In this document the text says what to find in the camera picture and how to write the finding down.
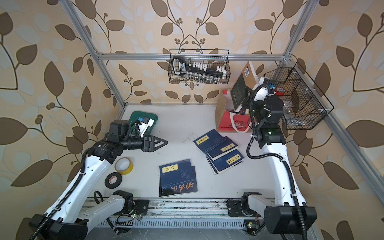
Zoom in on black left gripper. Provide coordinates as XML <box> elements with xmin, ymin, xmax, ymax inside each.
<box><xmin>118</xmin><ymin>131</ymin><xmax>167</xmax><ymax>154</ymax></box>

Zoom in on brown and black book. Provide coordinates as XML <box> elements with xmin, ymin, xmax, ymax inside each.
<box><xmin>231</xmin><ymin>61</ymin><xmax>259</xmax><ymax>113</ymax></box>

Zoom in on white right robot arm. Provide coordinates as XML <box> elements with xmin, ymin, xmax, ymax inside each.
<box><xmin>242</xmin><ymin>93</ymin><xmax>318</xmax><ymax>240</ymax></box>

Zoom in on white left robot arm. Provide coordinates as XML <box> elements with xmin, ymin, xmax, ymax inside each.
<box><xmin>29</xmin><ymin>120</ymin><xmax>168</xmax><ymax>240</ymax></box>

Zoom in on red and burlap canvas bag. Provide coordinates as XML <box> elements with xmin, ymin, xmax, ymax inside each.
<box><xmin>215</xmin><ymin>91</ymin><xmax>251</xmax><ymax>133</ymax></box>

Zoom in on red tape roll in basket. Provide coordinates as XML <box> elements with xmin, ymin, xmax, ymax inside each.
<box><xmin>275</xmin><ymin>88</ymin><xmax>285</xmax><ymax>96</ymax></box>

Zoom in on green plastic tool case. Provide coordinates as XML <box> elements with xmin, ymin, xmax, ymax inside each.
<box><xmin>129</xmin><ymin>111</ymin><xmax>158</xmax><ymax>137</ymax></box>

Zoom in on yellow tape roll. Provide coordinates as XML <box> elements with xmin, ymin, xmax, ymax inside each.
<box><xmin>115</xmin><ymin>158</ymin><xmax>134</xmax><ymax>175</ymax></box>

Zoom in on dark book large white characters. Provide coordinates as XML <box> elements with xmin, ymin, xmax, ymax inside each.
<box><xmin>159</xmin><ymin>166</ymin><xmax>198</xmax><ymax>197</ymax></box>

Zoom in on navy book yellow label front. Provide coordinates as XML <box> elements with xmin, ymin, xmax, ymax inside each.
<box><xmin>159</xmin><ymin>159</ymin><xmax>194</xmax><ymax>197</ymax></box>

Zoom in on black tape roll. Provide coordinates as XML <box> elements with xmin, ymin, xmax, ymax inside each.
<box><xmin>105</xmin><ymin>172</ymin><xmax>123</xmax><ymax>189</ymax></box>

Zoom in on navy book with yellow label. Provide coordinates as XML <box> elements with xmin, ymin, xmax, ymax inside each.
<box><xmin>207</xmin><ymin>136</ymin><xmax>238</xmax><ymax>161</ymax></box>

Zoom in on socket wrench set in basket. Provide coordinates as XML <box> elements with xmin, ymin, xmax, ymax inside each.
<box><xmin>168</xmin><ymin>56</ymin><xmax>230</xmax><ymax>81</ymax></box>

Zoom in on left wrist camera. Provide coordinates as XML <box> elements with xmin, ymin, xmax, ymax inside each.
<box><xmin>134</xmin><ymin>117</ymin><xmax>155</xmax><ymax>138</ymax></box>

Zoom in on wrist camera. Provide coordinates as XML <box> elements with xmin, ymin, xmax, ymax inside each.
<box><xmin>254</xmin><ymin>77</ymin><xmax>277</xmax><ymax>101</ymax></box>
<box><xmin>134</xmin><ymin>117</ymin><xmax>155</xmax><ymax>138</ymax></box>

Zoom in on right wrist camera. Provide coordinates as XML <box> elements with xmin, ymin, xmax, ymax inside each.
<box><xmin>254</xmin><ymin>77</ymin><xmax>277</xmax><ymax>101</ymax></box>

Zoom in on black wire basket right wall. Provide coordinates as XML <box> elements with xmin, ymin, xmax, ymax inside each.
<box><xmin>264</xmin><ymin>61</ymin><xmax>334</xmax><ymax>130</ymax></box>

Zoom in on black wire basket wall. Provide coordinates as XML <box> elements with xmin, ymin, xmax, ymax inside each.
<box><xmin>168</xmin><ymin>48</ymin><xmax>231</xmax><ymax>84</ymax></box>
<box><xmin>264</xmin><ymin>61</ymin><xmax>334</xmax><ymax>130</ymax></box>

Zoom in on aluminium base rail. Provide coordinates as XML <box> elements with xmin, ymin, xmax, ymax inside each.
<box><xmin>80</xmin><ymin>196</ymin><xmax>314</xmax><ymax>230</ymax></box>

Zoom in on black wire basket back wall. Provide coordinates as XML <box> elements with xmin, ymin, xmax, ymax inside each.
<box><xmin>168</xmin><ymin>48</ymin><xmax>231</xmax><ymax>84</ymax></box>

